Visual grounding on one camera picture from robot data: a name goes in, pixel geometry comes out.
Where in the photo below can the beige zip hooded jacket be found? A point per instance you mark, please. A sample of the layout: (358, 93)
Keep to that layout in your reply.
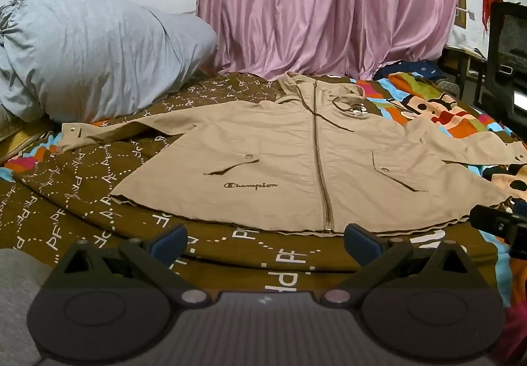
(267, 152)

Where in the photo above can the mesh shoe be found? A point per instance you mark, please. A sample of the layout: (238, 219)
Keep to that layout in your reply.
(444, 83)

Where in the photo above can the black mesh office chair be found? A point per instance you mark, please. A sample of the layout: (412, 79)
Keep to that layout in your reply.
(502, 78)

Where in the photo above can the dark blue clothing item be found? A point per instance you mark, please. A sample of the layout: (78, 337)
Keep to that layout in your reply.
(416, 69)

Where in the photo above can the brown printed cartoon blanket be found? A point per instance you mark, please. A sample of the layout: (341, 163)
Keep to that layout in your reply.
(103, 201)

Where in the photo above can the brown wall board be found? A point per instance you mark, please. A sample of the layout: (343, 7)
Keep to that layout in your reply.
(461, 0)

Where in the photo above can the red hanging cloth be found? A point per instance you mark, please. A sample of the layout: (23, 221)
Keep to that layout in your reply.
(488, 0)

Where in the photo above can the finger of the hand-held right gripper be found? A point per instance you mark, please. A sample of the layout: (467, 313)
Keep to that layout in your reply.
(494, 223)

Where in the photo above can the grey duvet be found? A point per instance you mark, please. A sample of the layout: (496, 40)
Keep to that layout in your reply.
(90, 53)

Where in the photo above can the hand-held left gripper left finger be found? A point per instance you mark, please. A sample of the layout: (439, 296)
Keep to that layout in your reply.
(169, 244)

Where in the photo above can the pink curtain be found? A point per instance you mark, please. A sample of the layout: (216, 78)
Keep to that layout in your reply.
(329, 0)

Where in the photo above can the wooden desk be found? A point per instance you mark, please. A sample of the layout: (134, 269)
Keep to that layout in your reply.
(457, 57)

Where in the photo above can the pink cloth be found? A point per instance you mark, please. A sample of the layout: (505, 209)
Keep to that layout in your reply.
(516, 333)

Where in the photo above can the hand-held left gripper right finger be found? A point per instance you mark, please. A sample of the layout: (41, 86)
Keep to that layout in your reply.
(362, 244)

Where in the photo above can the grey cloth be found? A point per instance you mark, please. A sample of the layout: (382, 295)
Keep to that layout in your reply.
(16, 300)

